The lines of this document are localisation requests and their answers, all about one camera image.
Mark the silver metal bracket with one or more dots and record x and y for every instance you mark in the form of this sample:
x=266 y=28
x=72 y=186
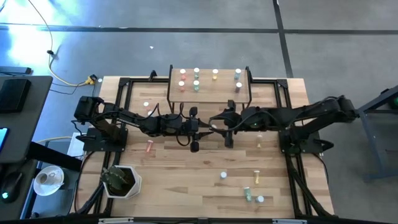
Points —
x=289 y=221
x=115 y=220

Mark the black desk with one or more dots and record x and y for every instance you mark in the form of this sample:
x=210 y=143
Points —
x=53 y=155

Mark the black computer mouse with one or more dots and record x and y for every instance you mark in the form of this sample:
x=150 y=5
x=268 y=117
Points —
x=11 y=186

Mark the green cactus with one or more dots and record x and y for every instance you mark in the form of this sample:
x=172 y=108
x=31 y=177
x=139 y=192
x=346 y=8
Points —
x=113 y=180

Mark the pink pill bottle white cap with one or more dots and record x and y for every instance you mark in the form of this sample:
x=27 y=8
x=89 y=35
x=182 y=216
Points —
x=182 y=73
x=181 y=84

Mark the small pink pill bottle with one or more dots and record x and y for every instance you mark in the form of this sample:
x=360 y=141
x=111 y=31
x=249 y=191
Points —
x=146 y=104

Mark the black flat bar device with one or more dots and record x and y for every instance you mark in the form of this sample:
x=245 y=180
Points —
x=15 y=70

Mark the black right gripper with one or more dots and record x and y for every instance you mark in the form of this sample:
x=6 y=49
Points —
x=231 y=123

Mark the black aluminium rail frame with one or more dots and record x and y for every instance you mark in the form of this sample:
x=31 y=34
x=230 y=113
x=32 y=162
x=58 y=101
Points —
x=140 y=80

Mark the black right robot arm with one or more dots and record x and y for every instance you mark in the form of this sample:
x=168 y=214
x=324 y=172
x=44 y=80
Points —
x=295 y=115

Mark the dark grey desk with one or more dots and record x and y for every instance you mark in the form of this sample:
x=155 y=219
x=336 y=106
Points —
x=28 y=124

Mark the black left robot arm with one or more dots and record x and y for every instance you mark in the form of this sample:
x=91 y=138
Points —
x=130 y=118

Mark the green pill bottle white cap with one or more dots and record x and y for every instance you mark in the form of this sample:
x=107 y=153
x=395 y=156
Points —
x=247 y=194

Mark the smartphone lit screen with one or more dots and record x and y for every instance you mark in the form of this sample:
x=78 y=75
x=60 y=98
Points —
x=3 y=138

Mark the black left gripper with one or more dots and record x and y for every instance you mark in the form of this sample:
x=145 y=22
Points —
x=192 y=126

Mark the white hexagonal plant pot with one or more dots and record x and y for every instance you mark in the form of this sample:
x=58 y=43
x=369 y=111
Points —
x=135 y=186

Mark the white cup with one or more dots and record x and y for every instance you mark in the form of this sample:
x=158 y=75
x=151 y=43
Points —
x=46 y=178

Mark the wooden shelf black metal legs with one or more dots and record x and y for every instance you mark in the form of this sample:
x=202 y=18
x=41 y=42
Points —
x=211 y=96

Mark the blue bottle red pills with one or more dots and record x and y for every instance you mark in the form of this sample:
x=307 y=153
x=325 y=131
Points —
x=238 y=86

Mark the large teal pill bottle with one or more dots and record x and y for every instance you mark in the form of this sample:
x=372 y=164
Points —
x=196 y=84

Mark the large pink pill bottle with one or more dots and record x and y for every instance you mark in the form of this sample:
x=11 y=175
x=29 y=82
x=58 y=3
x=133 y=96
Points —
x=149 y=145

